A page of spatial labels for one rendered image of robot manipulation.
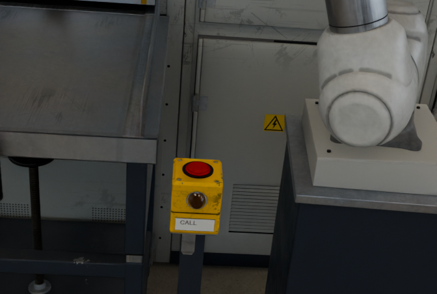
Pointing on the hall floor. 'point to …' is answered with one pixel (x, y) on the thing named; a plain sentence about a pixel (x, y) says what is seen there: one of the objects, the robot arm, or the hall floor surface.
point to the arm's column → (349, 248)
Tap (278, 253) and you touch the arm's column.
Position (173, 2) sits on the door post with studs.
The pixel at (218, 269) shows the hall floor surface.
